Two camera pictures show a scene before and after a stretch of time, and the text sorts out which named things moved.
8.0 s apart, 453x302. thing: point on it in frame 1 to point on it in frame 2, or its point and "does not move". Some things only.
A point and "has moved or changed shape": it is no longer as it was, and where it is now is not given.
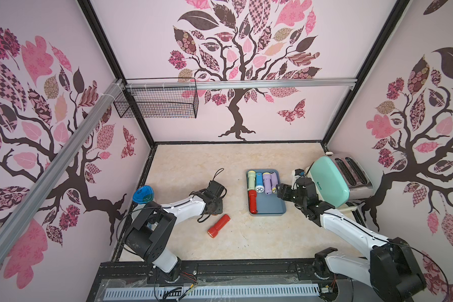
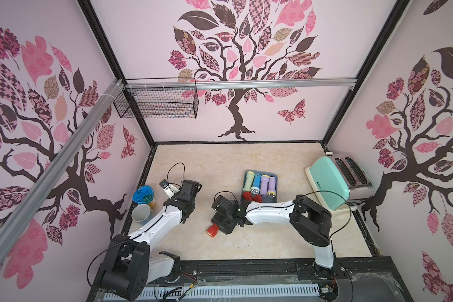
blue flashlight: (260, 188) has moved or changed shape
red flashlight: (213, 231) does not move
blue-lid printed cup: (143, 194) does not move
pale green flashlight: (251, 180) has moved or changed shape
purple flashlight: (267, 177) has moved or changed shape
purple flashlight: (274, 181) has moved or changed shape
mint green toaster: (339, 178) does not move
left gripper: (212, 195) to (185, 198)
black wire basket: (175, 97) does not move
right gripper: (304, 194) to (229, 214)
